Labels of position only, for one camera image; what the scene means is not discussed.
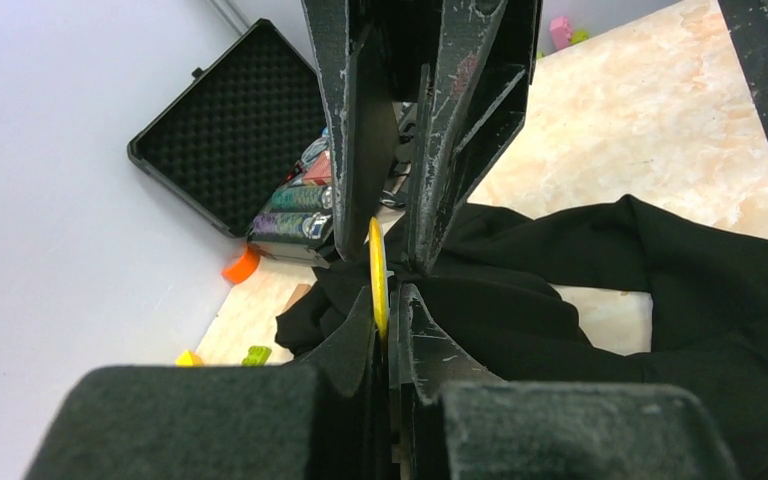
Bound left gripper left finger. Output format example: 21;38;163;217
27;290;391;479

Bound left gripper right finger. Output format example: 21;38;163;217
389;284;739;479

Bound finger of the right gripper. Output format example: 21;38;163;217
302;1;398;262
405;1;543;274

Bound black garment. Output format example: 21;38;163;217
274;193;768;480

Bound green lego brick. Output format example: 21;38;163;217
241;345;272;366

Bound green and pink toys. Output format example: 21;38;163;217
536;16;590;59

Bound tan wooden block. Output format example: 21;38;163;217
282;284;312;314

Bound black poker chip case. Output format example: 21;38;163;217
126;18;425;270

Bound yellow lego brick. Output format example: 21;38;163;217
175;350;204;367

